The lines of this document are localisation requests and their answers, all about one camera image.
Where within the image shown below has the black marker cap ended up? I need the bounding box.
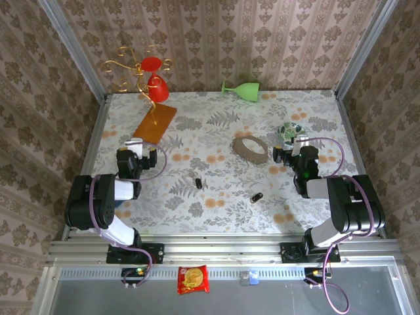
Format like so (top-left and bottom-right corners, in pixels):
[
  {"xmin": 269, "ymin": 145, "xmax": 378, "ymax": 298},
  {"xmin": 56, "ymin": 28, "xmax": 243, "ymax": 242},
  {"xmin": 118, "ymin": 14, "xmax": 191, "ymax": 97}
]
[{"xmin": 187, "ymin": 171, "xmax": 205, "ymax": 191}]

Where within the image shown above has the leaf pattern bowl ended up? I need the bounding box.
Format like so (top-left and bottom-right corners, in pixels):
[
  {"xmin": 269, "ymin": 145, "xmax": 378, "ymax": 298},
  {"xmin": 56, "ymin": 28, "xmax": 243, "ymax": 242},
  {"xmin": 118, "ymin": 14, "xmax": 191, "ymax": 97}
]
[{"xmin": 277, "ymin": 121, "xmax": 308, "ymax": 145}]

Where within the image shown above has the red wine glass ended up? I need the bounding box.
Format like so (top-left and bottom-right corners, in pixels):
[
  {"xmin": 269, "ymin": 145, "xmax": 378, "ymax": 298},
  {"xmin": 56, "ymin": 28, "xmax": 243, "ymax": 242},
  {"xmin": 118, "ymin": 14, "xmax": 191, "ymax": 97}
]
[{"xmin": 140, "ymin": 56, "xmax": 170, "ymax": 103}]

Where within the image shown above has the green wine glass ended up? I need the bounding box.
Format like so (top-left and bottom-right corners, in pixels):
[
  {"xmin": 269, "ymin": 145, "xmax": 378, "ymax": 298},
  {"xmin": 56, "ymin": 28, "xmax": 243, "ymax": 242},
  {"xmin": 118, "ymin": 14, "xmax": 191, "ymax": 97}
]
[{"xmin": 220, "ymin": 80, "xmax": 261, "ymax": 104}]

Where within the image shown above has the black connector board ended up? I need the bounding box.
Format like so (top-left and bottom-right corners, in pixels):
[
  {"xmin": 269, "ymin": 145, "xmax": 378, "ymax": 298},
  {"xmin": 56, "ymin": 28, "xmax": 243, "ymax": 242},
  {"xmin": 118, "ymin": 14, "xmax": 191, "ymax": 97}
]
[
  {"xmin": 303, "ymin": 267, "xmax": 332, "ymax": 285},
  {"xmin": 121, "ymin": 267, "xmax": 148, "ymax": 285}
]

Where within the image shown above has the red snack packet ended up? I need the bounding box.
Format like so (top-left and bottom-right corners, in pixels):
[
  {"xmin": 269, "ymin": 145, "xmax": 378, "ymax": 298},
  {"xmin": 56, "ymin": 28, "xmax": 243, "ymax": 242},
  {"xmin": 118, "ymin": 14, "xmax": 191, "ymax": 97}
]
[{"xmin": 177, "ymin": 264, "xmax": 210, "ymax": 295}]

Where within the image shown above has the small blue and grey packet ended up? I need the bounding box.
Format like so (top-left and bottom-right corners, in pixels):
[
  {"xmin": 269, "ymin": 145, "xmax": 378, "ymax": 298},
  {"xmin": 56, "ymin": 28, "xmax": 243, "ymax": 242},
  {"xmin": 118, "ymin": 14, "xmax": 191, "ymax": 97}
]
[{"xmin": 239, "ymin": 270, "xmax": 259, "ymax": 285}]

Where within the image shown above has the grey metal panel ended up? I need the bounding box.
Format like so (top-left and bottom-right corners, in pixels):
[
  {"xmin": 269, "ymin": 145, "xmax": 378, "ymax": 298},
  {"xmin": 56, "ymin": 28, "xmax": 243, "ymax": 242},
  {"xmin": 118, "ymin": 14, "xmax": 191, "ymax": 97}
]
[{"xmin": 49, "ymin": 278, "xmax": 406, "ymax": 315}]

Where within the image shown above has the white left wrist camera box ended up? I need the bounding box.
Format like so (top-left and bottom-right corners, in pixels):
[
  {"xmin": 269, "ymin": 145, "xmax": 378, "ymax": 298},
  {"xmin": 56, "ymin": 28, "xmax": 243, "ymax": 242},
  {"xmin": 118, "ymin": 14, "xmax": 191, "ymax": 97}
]
[{"xmin": 125, "ymin": 138, "xmax": 144, "ymax": 159}]

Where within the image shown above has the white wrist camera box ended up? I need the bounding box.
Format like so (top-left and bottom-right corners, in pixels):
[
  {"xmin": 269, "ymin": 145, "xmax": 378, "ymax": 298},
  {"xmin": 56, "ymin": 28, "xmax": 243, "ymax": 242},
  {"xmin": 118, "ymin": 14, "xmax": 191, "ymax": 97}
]
[
  {"xmin": 291, "ymin": 136, "xmax": 310, "ymax": 156},
  {"xmin": 125, "ymin": 138, "xmax": 144, "ymax": 159}
]

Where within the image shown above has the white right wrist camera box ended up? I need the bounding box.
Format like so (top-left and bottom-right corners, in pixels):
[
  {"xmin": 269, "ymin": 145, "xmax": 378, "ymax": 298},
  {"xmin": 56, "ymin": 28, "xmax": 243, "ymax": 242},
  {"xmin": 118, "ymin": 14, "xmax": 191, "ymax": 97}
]
[{"xmin": 291, "ymin": 136, "xmax": 310, "ymax": 156}]

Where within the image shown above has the gold wire rack, wooden base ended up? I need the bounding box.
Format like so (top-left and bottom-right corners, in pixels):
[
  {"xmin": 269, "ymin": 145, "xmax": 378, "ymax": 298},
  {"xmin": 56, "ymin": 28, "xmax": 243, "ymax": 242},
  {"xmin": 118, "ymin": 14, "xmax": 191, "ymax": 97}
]
[{"xmin": 100, "ymin": 45, "xmax": 179, "ymax": 146}]

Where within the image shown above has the aluminium side rail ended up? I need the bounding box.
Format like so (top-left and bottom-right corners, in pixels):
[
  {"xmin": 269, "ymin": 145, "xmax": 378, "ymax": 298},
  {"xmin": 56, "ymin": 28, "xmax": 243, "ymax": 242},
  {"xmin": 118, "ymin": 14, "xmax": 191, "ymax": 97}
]
[
  {"xmin": 60, "ymin": 94, "xmax": 111, "ymax": 242},
  {"xmin": 333, "ymin": 93, "xmax": 388, "ymax": 240}
]

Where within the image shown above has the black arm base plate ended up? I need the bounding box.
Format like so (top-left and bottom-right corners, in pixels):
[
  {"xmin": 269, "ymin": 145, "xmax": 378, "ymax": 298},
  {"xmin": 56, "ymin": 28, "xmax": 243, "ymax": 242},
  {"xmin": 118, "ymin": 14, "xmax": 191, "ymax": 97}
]
[
  {"xmin": 106, "ymin": 242, "xmax": 165, "ymax": 264},
  {"xmin": 279, "ymin": 241, "xmax": 341, "ymax": 264}
]

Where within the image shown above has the wide aluminium mounting rail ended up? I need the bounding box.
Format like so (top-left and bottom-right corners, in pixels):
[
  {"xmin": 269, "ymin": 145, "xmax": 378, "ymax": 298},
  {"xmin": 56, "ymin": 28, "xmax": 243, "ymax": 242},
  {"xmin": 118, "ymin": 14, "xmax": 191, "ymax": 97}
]
[{"xmin": 45, "ymin": 238, "xmax": 403, "ymax": 265}]

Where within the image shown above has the grey slotted cable duct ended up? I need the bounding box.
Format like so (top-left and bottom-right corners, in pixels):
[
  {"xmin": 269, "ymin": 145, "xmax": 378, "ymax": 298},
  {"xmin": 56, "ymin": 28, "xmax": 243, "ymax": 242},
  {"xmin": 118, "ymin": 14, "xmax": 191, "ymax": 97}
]
[{"xmin": 57, "ymin": 266, "xmax": 308, "ymax": 280}]

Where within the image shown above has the aluminium frame post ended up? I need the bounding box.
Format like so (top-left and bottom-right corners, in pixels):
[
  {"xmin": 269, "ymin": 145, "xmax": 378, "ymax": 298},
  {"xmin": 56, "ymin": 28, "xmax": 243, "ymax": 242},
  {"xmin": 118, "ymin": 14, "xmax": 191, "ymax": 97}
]
[
  {"xmin": 333, "ymin": 0, "xmax": 394, "ymax": 99},
  {"xmin": 37, "ymin": 0, "xmax": 109, "ymax": 99}
]

